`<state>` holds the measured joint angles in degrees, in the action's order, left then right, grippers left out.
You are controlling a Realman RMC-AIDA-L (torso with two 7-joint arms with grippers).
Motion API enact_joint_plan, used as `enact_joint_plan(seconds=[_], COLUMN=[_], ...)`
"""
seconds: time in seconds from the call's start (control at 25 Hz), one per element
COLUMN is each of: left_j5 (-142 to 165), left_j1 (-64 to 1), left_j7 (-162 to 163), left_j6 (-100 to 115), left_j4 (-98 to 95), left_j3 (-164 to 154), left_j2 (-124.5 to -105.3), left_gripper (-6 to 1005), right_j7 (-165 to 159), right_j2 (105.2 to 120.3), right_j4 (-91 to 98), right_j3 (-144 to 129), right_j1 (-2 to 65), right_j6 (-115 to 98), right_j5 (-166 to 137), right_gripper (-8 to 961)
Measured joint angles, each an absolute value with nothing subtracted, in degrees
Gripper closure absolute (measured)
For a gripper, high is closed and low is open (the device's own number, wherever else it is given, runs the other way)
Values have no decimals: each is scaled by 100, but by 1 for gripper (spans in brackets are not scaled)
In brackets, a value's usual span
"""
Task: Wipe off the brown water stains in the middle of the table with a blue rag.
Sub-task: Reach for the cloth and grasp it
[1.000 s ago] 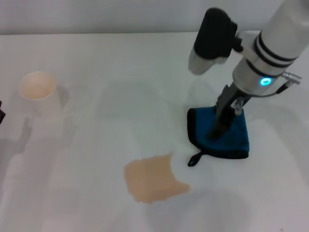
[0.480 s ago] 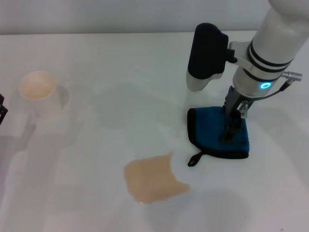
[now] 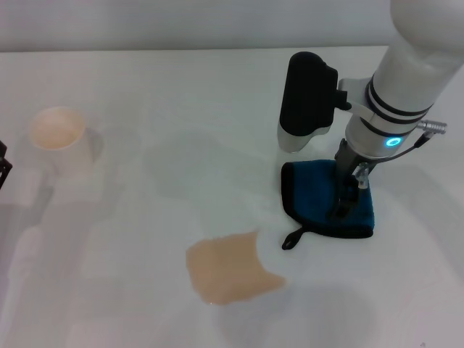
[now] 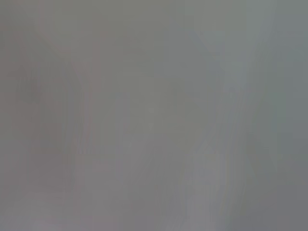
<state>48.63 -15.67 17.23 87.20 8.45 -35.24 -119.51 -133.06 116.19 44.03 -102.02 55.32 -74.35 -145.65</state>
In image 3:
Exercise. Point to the silver round connector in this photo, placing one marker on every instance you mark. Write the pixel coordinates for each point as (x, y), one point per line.
(433, 128)

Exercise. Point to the blue rag with black trim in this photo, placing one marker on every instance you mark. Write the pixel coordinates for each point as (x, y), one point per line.
(308, 192)

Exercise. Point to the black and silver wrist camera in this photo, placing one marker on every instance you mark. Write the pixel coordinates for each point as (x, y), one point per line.
(304, 94)

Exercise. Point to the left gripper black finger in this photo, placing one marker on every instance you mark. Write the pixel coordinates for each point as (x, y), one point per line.
(3, 166)

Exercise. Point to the brown liquid stain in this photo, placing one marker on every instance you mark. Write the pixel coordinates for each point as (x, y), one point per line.
(228, 268)

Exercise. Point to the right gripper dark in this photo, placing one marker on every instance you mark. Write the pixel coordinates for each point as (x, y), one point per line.
(348, 163)

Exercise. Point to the white paper cup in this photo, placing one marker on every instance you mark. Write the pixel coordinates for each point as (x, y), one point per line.
(72, 156)

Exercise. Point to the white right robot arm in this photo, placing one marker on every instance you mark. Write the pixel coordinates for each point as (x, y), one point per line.
(409, 72)

